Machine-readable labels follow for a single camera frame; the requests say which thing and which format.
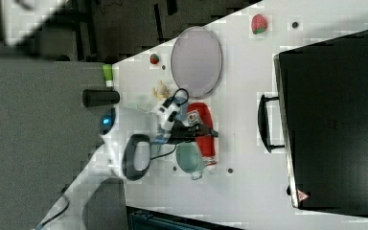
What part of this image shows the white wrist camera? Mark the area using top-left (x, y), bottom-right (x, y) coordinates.
top-left (155, 97), bottom-right (180, 131)

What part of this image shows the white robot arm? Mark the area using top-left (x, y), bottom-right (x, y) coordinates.
top-left (34, 106), bottom-right (219, 230)

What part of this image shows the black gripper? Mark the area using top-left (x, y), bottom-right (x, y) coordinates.
top-left (169, 121), bottom-right (219, 144)

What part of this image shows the yellow peeled banana toy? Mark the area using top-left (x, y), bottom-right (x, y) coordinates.
top-left (152, 80), bottom-right (171, 101)

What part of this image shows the grey round plate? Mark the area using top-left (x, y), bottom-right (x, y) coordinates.
top-left (171, 27), bottom-right (222, 99)

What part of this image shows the small red strawberry toy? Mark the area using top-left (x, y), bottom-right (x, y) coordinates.
top-left (149, 54), bottom-right (159, 64)

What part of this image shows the black toaster oven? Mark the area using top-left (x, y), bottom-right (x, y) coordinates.
top-left (258, 30), bottom-right (368, 218)

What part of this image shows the green mug with handle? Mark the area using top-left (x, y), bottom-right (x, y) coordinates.
top-left (175, 142), bottom-right (205, 180)

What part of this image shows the green white marker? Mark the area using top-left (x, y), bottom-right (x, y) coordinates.
top-left (103, 64), bottom-right (113, 87)

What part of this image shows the black cylinder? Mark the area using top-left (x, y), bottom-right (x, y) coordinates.
top-left (82, 89), bottom-right (120, 107)

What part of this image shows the red ketchup bottle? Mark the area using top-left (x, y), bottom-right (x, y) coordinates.
top-left (187, 103), bottom-right (218, 173)

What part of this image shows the large red strawberry toy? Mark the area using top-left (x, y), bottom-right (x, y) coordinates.
top-left (251, 14), bottom-right (267, 35)

